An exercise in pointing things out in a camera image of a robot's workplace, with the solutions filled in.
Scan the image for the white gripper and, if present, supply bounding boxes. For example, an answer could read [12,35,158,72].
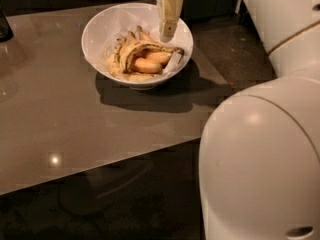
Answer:
[157,0,183,42]

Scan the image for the orange sausage lower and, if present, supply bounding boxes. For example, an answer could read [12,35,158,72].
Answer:
[131,58,162,74]

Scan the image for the yellow spotted banana bunch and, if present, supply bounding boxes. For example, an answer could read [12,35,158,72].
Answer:
[107,26,184,81]

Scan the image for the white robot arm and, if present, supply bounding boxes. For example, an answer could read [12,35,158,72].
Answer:
[199,0,320,240]

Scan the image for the orange sausage upper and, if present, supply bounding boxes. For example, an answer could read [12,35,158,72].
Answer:
[146,51,172,65]

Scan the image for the orange sausage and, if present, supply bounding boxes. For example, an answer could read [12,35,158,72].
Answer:
[146,51,172,65]
[131,58,162,74]

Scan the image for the white paper bowl liner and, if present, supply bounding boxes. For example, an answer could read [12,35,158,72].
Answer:
[89,7,188,79]

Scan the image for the white ceramic bowl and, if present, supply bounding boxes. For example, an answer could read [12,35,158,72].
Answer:
[81,2,195,91]

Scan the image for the dark object at table edge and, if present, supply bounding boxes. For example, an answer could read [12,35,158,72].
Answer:
[0,6,14,42]

